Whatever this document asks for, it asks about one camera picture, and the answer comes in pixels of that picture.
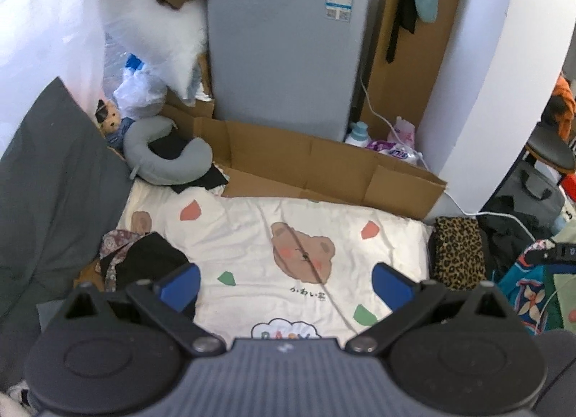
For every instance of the pink packet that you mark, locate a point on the pink packet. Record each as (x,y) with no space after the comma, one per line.
(405,131)

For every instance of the blue-grey cloth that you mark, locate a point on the blue-grey cloth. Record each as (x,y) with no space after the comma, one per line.
(49,309)

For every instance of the clear plastic bags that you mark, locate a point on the clear plastic bags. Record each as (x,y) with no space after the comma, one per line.
(139,93)

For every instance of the black folded clothes stack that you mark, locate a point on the black folded clothes stack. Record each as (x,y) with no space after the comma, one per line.
(430,250)

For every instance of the black garment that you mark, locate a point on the black garment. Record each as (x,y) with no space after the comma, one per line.
(148,255)

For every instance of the leopard print skirt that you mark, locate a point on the leopard print skirt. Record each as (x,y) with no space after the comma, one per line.
(459,250)

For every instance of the white curtain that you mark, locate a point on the white curtain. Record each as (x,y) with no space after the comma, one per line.
(45,39)

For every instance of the teal patterned garment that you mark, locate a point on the teal patterned garment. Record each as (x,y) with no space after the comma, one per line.
(526,304)

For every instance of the black jacket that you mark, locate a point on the black jacket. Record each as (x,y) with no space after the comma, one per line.
(513,228)

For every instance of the grey bag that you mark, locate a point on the grey bag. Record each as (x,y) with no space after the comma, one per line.
(517,183)

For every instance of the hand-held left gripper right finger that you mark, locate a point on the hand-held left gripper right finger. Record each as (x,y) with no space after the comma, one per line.
(391,285)

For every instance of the white floral cloth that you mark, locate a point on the white floral cloth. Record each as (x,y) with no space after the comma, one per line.
(18,392)

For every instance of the light green garment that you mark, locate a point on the light green garment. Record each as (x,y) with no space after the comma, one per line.
(567,291)

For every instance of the bear print blanket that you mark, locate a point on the bear print blanket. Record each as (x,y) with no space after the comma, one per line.
(252,228)

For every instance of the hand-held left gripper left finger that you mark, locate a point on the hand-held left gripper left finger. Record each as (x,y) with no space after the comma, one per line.
(180,285)

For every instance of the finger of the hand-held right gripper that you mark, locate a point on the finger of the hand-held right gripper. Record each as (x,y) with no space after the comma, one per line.
(551,253)

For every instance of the plush toy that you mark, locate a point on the plush toy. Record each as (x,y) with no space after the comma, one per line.
(108,118)

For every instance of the black cloth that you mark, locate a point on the black cloth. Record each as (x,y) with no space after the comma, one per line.
(207,178)

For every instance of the grey washing machine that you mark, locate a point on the grey washing machine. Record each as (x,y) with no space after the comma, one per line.
(279,61)

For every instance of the grey neck pillow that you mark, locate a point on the grey neck pillow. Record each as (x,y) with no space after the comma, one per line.
(148,165)

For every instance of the paisley patterned garment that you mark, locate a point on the paisley patterned garment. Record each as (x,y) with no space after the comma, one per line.
(112,246)

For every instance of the brown garment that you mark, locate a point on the brown garment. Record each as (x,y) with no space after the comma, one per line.
(90,273)

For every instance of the blue plastic bag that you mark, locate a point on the blue plastic bag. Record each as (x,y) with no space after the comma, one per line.
(132,66)

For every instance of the brown cardboard sheet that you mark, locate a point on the brown cardboard sheet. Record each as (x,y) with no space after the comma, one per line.
(292,160)

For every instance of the round black stool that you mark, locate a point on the round black stool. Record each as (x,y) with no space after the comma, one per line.
(549,149)

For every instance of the orange garment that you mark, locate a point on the orange garment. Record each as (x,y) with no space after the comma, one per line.
(564,93)

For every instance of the white fluffy pillow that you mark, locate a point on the white fluffy pillow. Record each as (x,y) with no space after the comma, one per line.
(157,39)

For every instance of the detergent bottle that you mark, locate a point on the detergent bottle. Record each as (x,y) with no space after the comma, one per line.
(357,136)

